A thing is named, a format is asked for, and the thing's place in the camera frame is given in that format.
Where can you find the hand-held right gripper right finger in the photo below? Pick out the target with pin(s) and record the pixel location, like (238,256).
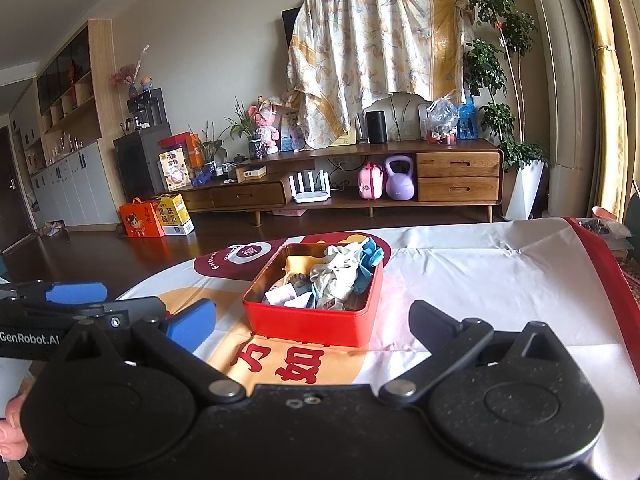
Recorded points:
(430,322)

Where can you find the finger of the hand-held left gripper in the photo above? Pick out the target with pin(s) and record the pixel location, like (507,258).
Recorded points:
(135,310)
(75,292)

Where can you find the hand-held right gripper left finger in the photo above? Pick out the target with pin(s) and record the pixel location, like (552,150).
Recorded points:
(192,325)

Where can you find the blue cloth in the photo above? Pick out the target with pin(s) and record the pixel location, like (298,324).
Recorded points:
(372,260)

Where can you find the red tin box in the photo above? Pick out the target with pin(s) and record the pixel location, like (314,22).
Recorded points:
(310,327)

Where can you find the yellow rubber squeeze toy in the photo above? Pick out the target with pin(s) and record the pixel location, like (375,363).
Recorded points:
(297,265)

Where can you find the person's left hand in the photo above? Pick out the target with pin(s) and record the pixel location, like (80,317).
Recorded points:
(12,435)

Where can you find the pair of shoes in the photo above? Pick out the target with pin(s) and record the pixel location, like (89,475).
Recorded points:
(55,228)

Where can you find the orange gift box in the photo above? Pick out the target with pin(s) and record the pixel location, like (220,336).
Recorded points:
(141,220)

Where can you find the yellow carton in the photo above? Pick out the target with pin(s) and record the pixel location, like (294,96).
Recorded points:
(175,212)

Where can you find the dark wooden door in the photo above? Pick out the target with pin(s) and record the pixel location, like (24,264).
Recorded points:
(12,195)

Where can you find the black cabinet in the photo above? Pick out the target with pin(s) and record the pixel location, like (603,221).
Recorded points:
(140,165)

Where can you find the purple kettlebell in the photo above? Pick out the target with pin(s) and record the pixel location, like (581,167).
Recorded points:
(400,182)

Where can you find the yellow snack box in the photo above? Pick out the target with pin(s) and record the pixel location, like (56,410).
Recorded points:
(175,172)

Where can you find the small blue toy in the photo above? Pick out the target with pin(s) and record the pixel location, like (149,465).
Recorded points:
(202,180)

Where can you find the pink flat item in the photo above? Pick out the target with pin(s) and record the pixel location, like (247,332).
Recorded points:
(289,212)

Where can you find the pink toy case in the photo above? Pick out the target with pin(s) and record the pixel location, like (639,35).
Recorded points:
(371,185)

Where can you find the wooden TV cabinet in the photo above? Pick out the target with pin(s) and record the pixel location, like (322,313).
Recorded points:
(457,172)

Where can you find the white box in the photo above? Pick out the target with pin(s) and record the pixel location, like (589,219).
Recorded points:
(251,174)

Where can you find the small potted plant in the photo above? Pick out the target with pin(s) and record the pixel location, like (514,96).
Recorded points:
(207,150)

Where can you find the white router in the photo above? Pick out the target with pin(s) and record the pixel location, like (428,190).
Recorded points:
(311,192)

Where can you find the black coffee machine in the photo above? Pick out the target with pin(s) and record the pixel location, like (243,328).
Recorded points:
(147,110)

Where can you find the black speaker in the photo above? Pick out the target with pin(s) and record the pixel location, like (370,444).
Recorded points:
(375,127)

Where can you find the potted orchid plant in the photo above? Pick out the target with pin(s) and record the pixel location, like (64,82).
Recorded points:
(245,127)

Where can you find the clear plastic bag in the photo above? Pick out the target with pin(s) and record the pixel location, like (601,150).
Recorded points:
(441,117)

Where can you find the blue printed pack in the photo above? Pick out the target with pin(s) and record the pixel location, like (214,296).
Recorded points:
(468,115)

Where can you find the pink plush doll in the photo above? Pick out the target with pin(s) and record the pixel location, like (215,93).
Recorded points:
(267,125)

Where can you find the small doll figure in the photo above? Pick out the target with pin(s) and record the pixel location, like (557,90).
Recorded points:
(145,83)

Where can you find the vase of pink flowers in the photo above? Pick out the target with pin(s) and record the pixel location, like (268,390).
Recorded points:
(125,75)

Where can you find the potted tree in white planter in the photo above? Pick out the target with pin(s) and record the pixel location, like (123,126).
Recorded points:
(492,60)

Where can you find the white standing air conditioner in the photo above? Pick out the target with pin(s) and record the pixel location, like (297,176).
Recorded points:
(560,85)

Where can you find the floral cloth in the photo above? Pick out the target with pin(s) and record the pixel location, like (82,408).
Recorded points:
(375,50)

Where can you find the yellow curtain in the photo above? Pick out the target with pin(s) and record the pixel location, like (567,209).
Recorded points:
(610,85)

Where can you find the black television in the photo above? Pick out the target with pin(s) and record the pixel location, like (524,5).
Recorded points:
(289,25)

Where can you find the wooden wall shelving unit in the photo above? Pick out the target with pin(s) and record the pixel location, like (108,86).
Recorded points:
(70,135)

